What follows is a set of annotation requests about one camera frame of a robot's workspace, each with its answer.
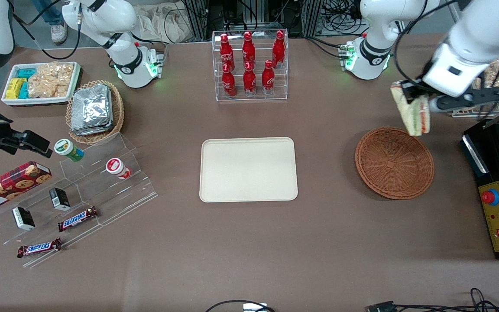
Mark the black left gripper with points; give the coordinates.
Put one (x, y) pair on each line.
(414, 90)

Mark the triangle sandwich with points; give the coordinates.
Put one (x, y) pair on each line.
(412, 117)

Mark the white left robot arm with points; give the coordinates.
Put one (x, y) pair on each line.
(375, 56)

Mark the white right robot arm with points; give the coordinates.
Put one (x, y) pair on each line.
(128, 65)

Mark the empty round wicker basket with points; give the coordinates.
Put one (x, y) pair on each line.
(394, 162)

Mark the wicker basket holding foil packs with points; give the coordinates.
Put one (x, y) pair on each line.
(117, 112)

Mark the cream rectangular plastic tray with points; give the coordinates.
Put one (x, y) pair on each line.
(249, 170)

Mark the left gripper grey cylinder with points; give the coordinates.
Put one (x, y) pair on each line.
(442, 104)

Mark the green lid snack cup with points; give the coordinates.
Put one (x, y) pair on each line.
(65, 147)

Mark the red tartan cookie box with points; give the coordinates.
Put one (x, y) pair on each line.
(11, 184)

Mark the white rectangular snack bin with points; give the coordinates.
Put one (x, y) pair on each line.
(37, 101)

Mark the teal snack pack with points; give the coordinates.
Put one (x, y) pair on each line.
(24, 91)
(26, 73)

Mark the yellow snack pack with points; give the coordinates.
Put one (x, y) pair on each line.
(14, 89)

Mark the clear bag of crackers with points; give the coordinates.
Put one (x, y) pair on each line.
(46, 86)
(56, 71)

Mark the small black carton box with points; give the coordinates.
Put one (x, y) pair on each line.
(23, 218)
(60, 199)

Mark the silver foil-wrapped pack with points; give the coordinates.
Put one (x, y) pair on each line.
(91, 129)
(91, 104)

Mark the black appliance housing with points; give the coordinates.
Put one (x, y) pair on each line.
(474, 151)

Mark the clear bag of fried snacks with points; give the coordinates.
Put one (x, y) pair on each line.
(496, 73)

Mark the Snickers chocolate bar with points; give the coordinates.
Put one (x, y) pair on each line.
(77, 219)
(39, 248)

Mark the red lid snack cup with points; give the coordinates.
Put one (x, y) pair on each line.
(115, 167)

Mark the clear acrylic stepped display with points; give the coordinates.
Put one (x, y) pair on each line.
(115, 195)

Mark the red cola bottle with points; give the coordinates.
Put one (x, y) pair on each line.
(268, 79)
(229, 82)
(279, 47)
(226, 50)
(249, 81)
(248, 47)

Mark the clear acrylic bottle rack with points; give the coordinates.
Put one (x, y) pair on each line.
(258, 97)

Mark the beige crumpled cloth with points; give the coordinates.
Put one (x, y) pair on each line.
(163, 24)

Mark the white plug block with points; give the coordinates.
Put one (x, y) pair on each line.
(254, 307)

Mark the aluminium frame post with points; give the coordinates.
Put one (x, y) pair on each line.
(311, 17)
(197, 17)

